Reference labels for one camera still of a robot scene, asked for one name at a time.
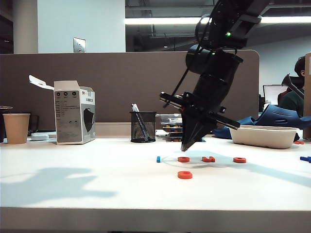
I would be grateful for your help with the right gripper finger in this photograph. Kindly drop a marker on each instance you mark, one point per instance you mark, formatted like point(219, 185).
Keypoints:
point(188, 131)
point(200, 128)

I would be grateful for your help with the black mesh pen holder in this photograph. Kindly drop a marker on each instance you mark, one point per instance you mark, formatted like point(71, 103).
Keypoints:
point(148, 131)

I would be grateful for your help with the brown desk partition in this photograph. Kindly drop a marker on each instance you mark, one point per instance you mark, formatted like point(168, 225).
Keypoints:
point(121, 85)

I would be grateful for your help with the orange letter o magnet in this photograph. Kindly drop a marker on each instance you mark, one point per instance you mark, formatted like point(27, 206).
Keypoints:
point(235, 160)
point(179, 159)

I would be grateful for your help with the brown cardboard box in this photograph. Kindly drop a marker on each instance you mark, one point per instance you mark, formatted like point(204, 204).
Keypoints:
point(308, 97)

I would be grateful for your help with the orange letter c magnet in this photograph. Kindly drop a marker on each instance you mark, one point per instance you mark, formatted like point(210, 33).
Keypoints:
point(180, 175)

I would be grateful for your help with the beige oval pulp tray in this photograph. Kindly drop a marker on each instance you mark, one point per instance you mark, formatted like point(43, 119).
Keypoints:
point(264, 138)

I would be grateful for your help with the dark lidded cup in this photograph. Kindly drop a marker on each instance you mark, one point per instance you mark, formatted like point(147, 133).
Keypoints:
point(2, 121)

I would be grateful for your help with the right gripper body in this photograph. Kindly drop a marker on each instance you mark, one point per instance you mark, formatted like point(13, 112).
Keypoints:
point(204, 106)

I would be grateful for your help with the white paper sheet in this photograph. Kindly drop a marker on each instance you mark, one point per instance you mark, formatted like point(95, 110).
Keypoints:
point(160, 132)

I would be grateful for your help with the computer monitor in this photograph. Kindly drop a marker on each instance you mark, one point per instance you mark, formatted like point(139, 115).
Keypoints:
point(271, 93)

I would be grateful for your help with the ceiling light strip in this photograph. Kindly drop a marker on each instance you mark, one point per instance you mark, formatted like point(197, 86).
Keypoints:
point(165, 20)

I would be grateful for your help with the black chair headrest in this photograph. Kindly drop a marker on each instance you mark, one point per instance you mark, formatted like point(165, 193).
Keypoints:
point(292, 87)

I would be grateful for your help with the dark blue foam slipper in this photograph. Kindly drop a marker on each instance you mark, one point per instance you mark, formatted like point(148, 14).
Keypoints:
point(245, 121)
point(277, 116)

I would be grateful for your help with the grey white mask box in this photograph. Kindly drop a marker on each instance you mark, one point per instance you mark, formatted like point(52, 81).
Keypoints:
point(70, 116)

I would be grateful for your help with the brown paper cup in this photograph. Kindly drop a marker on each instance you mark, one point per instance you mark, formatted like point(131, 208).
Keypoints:
point(16, 129)

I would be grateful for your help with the dark blue letter magnet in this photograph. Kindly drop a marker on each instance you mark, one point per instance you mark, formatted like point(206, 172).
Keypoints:
point(305, 159)

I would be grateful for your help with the orange letter u magnet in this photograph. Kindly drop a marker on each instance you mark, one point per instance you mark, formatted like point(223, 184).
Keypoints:
point(208, 160)

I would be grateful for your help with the metal wall plate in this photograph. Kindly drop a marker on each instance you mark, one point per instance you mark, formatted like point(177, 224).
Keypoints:
point(79, 45)

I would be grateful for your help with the letter magnet box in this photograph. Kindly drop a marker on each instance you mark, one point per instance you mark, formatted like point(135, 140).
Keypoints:
point(173, 134)
point(173, 139)
point(172, 127)

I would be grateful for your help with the person in green top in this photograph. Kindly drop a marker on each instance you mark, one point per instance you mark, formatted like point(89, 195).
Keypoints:
point(291, 102)

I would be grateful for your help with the black desk object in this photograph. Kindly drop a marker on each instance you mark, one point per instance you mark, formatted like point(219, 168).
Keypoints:
point(34, 125)

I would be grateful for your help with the small white plastic device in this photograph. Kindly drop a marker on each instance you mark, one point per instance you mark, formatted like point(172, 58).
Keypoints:
point(39, 137)

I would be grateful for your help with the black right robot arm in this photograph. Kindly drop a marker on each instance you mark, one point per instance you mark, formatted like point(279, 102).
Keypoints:
point(218, 72)

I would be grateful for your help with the white black pen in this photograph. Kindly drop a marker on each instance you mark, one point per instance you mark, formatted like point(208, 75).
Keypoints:
point(134, 107)

